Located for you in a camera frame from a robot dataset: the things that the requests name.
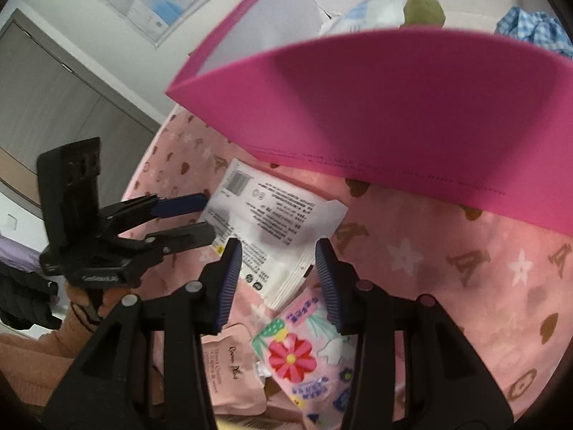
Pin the blue and white packet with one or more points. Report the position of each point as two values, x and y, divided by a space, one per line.
371 9

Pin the green plush toy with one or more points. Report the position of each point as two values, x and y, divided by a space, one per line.
423 6

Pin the yellow tissue pack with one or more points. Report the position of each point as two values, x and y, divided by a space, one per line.
250 424

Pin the blue gingham scrunchie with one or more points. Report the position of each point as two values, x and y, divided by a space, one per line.
532 27

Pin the pink hand cream pouch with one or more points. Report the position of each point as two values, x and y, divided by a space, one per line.
228 376

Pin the purple cloth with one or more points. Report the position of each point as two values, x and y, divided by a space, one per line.
13 251

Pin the black clothes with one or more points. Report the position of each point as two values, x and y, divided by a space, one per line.
22 298

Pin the pink floral packet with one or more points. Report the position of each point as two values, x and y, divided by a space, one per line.
291 358

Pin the pink cardboard box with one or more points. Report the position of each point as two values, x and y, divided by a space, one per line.
380 112

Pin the person's left forearm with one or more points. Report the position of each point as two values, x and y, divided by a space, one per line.
40 358

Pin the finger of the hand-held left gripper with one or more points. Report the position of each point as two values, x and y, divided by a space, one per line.
188 236
179 205

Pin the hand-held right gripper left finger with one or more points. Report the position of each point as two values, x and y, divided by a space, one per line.
228 286

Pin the white barcode packet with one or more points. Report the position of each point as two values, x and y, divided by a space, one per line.
268 215

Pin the grey wardrobe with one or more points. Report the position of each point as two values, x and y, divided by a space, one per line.
53 98

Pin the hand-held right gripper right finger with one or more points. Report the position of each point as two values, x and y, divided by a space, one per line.
329 286

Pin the colourful wall map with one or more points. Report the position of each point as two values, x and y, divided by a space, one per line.
152 4

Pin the white light switch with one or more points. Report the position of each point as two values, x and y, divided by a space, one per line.
11 221

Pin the person's left hand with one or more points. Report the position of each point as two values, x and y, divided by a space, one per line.
80 300

